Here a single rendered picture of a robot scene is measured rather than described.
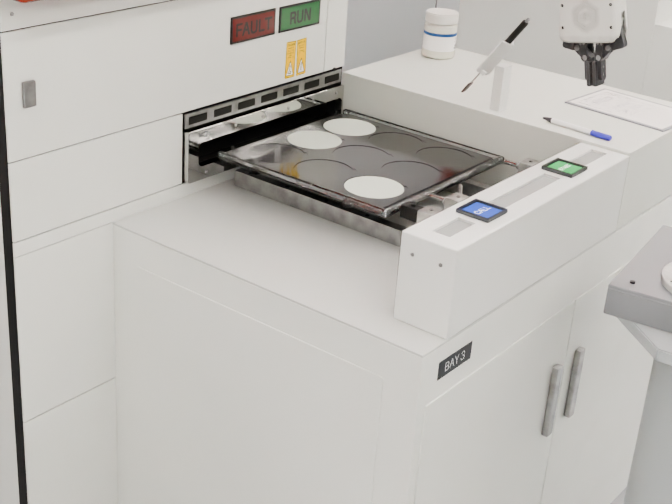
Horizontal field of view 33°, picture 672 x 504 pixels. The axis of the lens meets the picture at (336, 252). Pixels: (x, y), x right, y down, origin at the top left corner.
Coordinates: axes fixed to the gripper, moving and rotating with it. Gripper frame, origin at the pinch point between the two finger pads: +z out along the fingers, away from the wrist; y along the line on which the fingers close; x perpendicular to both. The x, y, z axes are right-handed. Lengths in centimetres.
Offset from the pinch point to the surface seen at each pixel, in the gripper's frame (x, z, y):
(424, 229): -42.4, 14.6, -6.0
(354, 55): 218, 36, -219
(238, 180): -24, 16, -59
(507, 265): -29.7, 23.3, -0.4
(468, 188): 2.9, 22.4, -27.4
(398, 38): 250, 34, -219
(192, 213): -39, 18, -57
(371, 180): -20.0, 15.2, -31.9
